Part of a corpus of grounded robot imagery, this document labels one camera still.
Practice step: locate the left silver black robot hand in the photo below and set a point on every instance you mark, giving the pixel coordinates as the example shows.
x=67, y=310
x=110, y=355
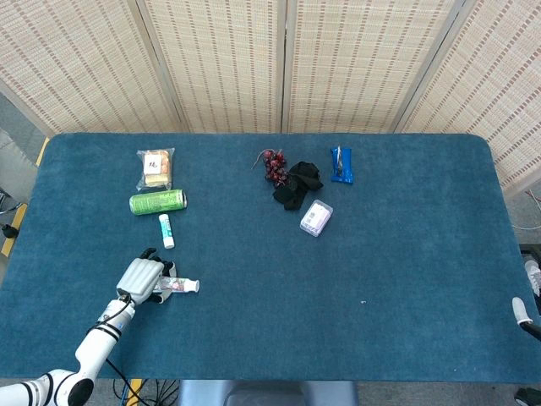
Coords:
x=137, y=279

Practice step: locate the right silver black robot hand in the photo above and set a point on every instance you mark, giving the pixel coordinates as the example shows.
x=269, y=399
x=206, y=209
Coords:
x=522, y=311

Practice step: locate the white floral toothpaste tube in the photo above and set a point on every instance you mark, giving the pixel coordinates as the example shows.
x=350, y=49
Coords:
x=181, y=284

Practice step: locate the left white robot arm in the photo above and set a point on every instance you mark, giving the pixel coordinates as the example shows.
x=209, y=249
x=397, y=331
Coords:
x=93, y=347

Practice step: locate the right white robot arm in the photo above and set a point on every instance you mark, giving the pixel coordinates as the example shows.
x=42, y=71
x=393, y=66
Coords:
x=528, y=397

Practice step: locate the white sneaker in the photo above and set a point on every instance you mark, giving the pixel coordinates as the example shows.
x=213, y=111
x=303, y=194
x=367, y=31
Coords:
x=533, y=275

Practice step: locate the small white green tube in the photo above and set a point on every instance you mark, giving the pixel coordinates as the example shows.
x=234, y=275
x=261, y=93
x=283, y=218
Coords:
x=166, y=230

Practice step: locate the green drink can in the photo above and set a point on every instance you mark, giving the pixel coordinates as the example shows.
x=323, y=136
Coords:
x=156, y=201

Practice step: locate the clear bag of pastries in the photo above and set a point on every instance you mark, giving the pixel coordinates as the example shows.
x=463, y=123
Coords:
x=155, y=168

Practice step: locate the black caster wheel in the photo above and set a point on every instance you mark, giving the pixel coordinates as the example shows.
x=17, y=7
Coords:
x=8, y=231

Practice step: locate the blue felt table mat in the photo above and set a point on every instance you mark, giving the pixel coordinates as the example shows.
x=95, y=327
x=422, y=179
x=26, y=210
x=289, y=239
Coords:
x=296, y=296

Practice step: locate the grey robot torso base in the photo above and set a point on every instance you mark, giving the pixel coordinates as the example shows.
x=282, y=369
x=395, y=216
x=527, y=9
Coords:
x=270, y=393

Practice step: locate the bunch of red grapes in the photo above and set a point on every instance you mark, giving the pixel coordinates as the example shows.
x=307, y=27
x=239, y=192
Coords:
x=275, y=167

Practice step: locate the black crumpled cloth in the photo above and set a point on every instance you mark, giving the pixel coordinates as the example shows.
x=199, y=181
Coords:
x=300, y=184

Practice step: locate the clear box with purple label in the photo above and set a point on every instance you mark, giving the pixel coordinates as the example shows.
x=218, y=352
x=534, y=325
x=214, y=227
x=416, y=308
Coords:
x=316, y=217

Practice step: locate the woven bamboo screen panel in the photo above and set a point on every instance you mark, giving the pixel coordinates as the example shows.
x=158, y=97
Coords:
x=84, y=63
x=494, y=84
x=224, y=63
x=363, y=63

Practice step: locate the blue snack packet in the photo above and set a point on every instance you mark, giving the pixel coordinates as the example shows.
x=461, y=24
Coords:
x=341, y=165

